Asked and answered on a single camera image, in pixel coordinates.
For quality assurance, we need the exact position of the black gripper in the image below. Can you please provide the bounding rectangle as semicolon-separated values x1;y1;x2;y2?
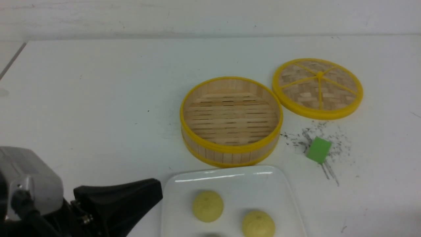
46;178;163;237

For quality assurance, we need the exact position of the yellow steamed bun front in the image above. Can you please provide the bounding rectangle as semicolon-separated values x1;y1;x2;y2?
192;190;224;223

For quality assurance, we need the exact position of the yellow steamed bun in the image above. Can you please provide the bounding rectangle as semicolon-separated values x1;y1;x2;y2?
242;210;276;237
192;190;224;223

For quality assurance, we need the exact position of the white rectangular plate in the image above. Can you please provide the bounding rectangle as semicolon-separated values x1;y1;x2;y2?
161;165;307;237

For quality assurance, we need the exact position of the yellow bamboo steamer basket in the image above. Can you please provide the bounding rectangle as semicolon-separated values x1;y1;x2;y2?
180;76;283;168

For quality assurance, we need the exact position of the green sponge block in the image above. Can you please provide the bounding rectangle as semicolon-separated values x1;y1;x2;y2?
306;137;332;164

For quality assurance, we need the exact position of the yellow bamboo steamer lid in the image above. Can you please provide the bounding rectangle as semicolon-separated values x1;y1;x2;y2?
272;58;363;120

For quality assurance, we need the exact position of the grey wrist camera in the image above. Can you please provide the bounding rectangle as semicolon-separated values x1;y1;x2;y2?
0;146;64;221

